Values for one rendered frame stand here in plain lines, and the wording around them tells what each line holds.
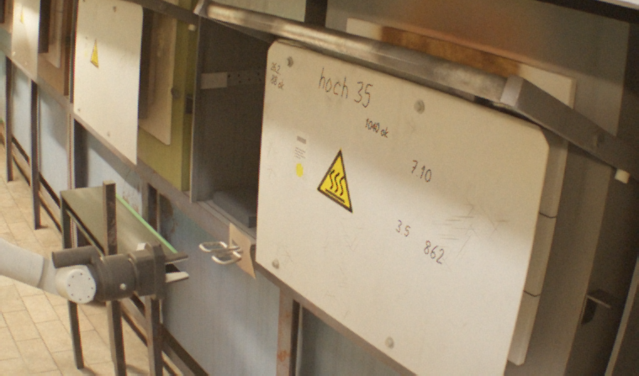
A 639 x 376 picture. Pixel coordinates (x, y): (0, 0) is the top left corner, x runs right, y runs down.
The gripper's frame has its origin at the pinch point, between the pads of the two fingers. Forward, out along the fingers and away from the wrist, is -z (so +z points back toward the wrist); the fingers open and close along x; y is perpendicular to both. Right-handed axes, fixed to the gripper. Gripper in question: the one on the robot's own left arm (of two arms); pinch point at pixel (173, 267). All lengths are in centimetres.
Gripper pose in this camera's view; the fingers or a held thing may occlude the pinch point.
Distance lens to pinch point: 158.5
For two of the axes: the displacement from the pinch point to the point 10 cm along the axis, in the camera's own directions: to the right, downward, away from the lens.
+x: 0.7, -9.5, -2.9
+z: -8.1, 1.1, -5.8
